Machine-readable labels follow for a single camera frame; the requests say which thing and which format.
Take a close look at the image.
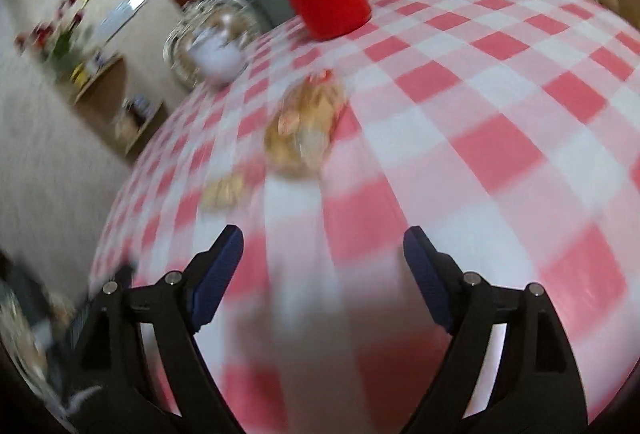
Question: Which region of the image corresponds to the small beige cake packet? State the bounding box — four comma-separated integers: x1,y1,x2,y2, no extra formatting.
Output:
200,172,247,212

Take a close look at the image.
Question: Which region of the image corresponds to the tiger stripe bread package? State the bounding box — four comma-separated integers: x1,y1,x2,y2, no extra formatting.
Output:
264,69,347,177

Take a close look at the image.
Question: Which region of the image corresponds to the wooden corner shelf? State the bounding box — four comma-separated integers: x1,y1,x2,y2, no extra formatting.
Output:
70,53,170,165

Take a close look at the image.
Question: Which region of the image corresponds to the pink checkered tablecloth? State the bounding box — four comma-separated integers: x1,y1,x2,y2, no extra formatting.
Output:
91,0,639,433

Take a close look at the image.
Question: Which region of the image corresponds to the red tulip bouquet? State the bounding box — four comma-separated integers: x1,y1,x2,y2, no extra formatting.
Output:
14,0,92,77

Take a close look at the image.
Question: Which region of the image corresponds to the beige tufted chair far left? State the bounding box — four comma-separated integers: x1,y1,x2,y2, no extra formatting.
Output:
163,0,260,91

